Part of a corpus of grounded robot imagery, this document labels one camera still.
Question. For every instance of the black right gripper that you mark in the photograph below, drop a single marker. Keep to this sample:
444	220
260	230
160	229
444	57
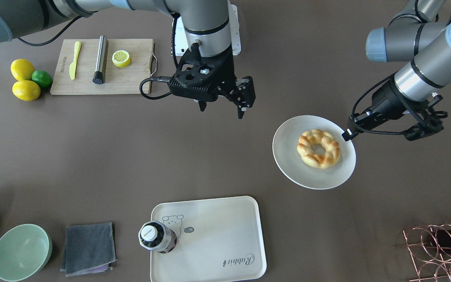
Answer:
224	69

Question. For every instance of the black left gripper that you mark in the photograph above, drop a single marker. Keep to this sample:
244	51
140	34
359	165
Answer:
386	100

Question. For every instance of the golden twisted donut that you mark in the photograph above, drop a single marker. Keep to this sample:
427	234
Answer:
318	149

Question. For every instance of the white round plate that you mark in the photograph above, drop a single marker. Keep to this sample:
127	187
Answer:
289	148

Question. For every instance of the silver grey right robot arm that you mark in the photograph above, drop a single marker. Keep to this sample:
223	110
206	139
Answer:
205	22

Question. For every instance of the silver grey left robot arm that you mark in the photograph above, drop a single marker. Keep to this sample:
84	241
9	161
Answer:
416	36

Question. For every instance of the cream rabbit tray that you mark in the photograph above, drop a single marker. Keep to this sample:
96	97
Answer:
218	240

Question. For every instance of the dark tea bottle on tray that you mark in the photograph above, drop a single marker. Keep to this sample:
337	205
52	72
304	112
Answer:
157	237

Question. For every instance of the wooden cutting board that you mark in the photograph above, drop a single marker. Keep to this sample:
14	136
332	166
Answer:
124	80

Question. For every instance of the half lemon slice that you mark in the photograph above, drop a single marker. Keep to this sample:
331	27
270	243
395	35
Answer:
121	58

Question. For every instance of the yellow plastic knife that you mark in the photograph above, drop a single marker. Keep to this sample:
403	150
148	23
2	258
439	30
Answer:
73	64

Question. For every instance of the green lime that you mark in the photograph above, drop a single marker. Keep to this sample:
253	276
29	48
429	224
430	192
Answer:
42	78

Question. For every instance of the yellow whole lemon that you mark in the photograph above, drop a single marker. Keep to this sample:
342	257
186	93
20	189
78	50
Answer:
26	90

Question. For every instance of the grey folded cloth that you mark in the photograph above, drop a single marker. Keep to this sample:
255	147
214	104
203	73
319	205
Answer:
88	249

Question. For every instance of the mint green bowl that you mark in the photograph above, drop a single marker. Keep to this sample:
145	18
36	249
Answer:
24	250

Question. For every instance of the copper wire bottle rack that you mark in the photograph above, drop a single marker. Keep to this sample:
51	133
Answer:
429	248

